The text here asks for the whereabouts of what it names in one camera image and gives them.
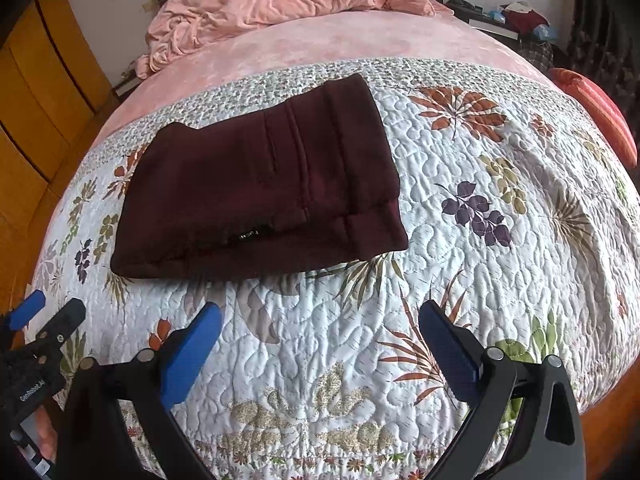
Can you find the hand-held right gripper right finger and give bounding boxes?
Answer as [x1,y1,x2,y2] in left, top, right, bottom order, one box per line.
[417,300,586,480]

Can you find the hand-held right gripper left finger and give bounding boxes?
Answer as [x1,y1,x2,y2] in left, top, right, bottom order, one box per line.
[55,302,223,480]

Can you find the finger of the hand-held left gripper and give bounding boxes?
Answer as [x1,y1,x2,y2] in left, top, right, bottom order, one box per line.
[6,290,47,332]
[20,297,87,358]

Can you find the maroon pants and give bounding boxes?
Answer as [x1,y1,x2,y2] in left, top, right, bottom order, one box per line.
[110,72,410,281]

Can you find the person's left hand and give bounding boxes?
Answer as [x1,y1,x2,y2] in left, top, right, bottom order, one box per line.
[27,402,60,467]

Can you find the white floral quilt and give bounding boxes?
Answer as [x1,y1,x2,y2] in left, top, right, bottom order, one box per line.
[30,55,640,480]

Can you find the wooden wardrobe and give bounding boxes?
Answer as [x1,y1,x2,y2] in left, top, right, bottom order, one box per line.
[0,0,121,201]

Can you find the orange pillow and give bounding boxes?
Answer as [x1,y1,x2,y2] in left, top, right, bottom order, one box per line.
[549,67,639,172]

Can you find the plaid cloth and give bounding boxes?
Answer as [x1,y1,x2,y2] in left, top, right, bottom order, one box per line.
[519,37,557,70]

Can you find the pink bed sheet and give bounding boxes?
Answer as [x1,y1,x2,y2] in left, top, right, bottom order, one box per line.
[90,0,568,161]

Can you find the dark nightstand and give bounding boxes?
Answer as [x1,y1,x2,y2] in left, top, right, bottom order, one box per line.
[444,0,558,45]

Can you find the maroon cloth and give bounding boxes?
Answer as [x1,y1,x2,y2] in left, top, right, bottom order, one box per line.
[501,2,550,35]

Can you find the dark curtain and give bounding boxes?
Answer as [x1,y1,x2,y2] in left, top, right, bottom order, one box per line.
[564,0,640,128]

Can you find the rumpled pink blanket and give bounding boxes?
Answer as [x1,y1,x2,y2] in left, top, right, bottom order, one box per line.
[132,0,437,81]

